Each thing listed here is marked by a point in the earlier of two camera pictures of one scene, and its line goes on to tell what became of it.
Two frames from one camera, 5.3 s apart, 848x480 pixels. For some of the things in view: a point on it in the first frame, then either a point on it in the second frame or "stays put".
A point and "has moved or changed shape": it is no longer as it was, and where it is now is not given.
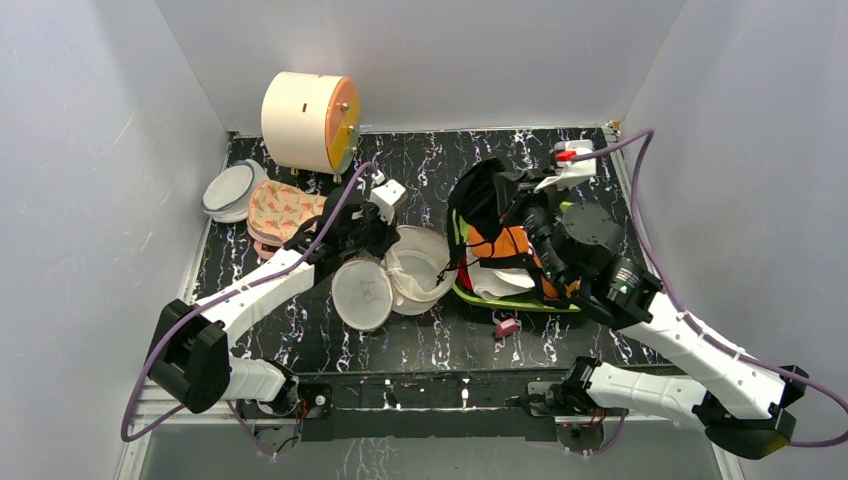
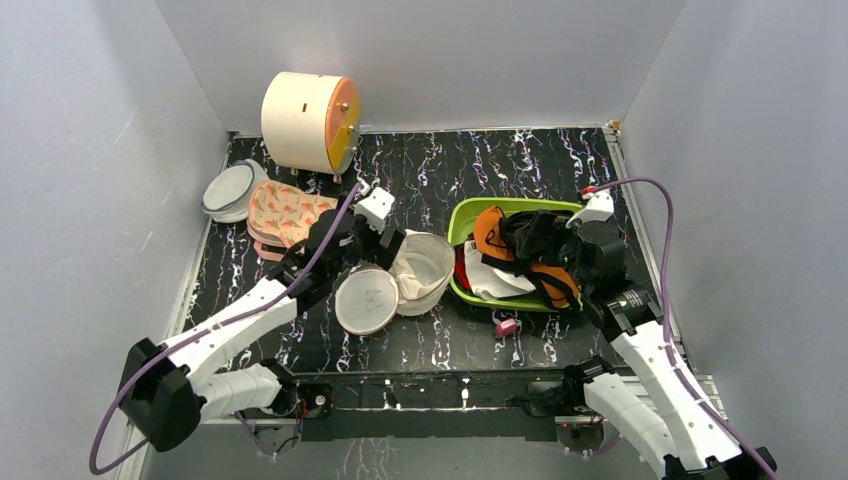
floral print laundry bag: [276, 212] stays put
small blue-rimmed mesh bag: [227, 194] stays put
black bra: [478, 192] has moved or changed shape
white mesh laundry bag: [417, 270] stays put
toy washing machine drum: [310, 121] stays put
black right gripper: [515, 192] to [586, 240]
